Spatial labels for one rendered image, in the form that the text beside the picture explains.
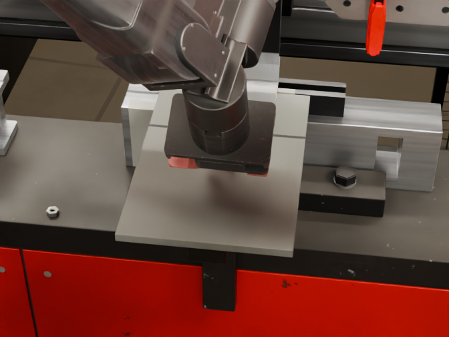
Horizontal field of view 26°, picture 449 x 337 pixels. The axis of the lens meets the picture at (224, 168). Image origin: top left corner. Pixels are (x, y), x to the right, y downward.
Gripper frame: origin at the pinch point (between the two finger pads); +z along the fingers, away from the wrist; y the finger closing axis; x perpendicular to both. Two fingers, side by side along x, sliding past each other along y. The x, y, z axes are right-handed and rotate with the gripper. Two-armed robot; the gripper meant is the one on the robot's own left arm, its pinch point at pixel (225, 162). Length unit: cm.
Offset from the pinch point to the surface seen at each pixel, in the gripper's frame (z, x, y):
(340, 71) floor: 172, -98, -13
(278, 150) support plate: 5.2, -4.0, -5.1
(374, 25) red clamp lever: -5.1, -14.9, -14.0
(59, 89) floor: 163, -79, 69
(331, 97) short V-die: 10.7, -13.7, -10.4
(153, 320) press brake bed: 28.6, 11.9, 9.3
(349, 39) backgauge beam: 29.1, -31.7, -12.1
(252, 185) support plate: 2.2, 1.5, -3.0
